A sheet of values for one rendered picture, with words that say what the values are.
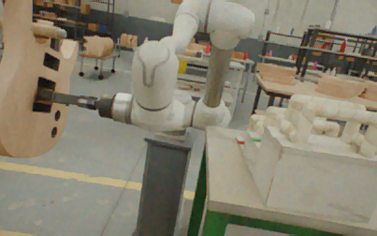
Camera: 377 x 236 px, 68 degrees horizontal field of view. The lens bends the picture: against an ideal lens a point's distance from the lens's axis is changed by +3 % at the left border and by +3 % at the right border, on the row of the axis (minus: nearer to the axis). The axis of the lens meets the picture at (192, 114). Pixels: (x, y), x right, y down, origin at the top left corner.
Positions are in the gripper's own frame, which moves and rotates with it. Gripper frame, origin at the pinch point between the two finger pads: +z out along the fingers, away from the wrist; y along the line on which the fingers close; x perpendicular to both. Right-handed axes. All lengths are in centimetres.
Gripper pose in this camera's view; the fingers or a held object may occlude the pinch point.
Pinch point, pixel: (46, 95)
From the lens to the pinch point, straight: 92.4
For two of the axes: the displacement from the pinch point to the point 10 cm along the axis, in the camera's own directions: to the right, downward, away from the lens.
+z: -9.9, -1.6, -0.1
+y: -0.2, 0.5, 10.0
